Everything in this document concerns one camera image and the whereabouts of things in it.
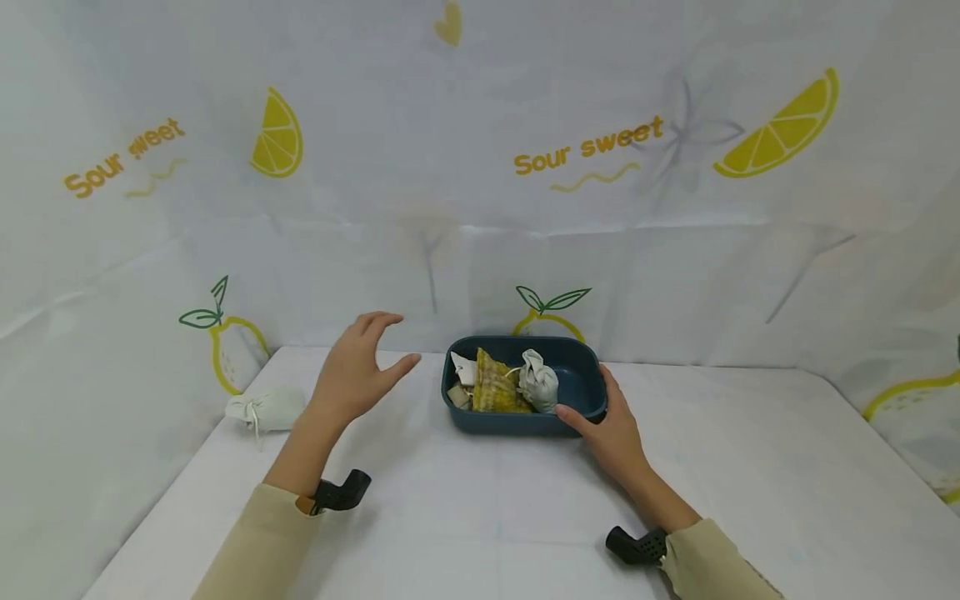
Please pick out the person's right hand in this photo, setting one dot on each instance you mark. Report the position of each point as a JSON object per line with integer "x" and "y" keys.
{"x": 616, "y": 442}

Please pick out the person's left hand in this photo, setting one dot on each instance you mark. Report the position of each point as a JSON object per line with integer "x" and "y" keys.
{"x": 349, "y": 379}

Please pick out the person's right thumb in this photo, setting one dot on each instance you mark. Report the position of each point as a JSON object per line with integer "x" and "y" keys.
{"x": 576, "y": 417}

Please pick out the person's left index finger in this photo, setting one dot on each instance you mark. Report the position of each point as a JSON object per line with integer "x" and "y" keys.
{"x": 381, "y": 320}

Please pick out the person's right index finger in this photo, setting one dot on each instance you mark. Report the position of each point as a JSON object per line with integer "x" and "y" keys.
{"x": 610, "y": 392}

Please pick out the person's left thumb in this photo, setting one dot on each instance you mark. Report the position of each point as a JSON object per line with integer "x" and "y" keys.
{"x": 396, "y": 372}

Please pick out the dark blue plastic tray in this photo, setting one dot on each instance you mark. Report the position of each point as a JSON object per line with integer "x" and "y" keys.
{"x": 577, "y": 375}

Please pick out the person's left forearm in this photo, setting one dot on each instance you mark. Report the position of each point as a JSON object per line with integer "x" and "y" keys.
{"x": 289, "y": 508}

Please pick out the person's right forearm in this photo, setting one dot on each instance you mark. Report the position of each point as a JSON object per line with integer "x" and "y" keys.
{"x": 697, "y": 554}

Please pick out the small beige sachet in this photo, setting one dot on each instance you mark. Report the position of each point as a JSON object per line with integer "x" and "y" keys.
{"x": 457, "y": 396}

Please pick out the small white sachet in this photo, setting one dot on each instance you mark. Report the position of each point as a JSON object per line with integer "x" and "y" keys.
{"x": 463, "y": 368}

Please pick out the yellow mesh sachet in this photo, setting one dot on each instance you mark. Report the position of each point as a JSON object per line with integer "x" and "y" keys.
{"x": 496, "y": 387}

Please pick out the black wrist band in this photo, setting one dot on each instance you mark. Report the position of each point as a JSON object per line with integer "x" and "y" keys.
{"x": 637, "y": 546}
{"x": 341, "y": 492}

